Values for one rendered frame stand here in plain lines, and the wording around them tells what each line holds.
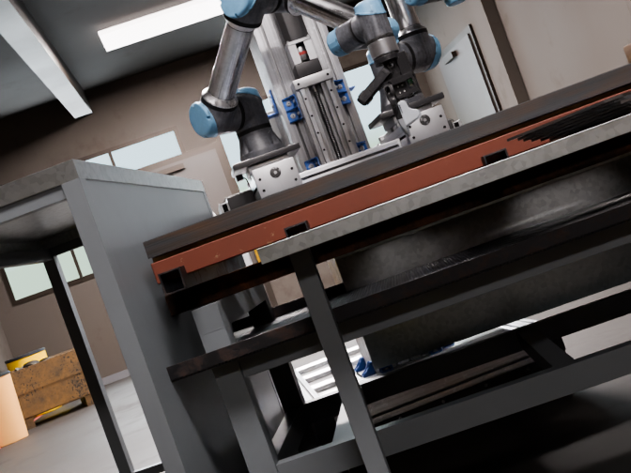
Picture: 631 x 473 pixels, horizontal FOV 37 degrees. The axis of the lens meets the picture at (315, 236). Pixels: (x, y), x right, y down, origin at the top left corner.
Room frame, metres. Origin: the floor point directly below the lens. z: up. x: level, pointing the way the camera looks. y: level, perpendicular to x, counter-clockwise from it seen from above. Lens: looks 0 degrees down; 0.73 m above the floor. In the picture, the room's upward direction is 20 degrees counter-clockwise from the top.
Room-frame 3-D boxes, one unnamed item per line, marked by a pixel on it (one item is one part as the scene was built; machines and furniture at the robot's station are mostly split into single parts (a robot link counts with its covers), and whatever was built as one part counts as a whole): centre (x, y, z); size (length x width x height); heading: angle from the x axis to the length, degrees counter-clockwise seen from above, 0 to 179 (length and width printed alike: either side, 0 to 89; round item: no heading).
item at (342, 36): (2.53, -0.28, 1.21); 0.11 x 0.11 x 0.08; 43
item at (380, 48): (2.44, -0.33, 1.13); 0.08 x 0.08 x 0.05
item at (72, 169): (2.57, 0.65, 1.03); 1.30 x 0.60 x 0.04; 175
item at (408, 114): (2.42, -0.33, 0.94); 0.06 x 0.03 x 0.09; 75
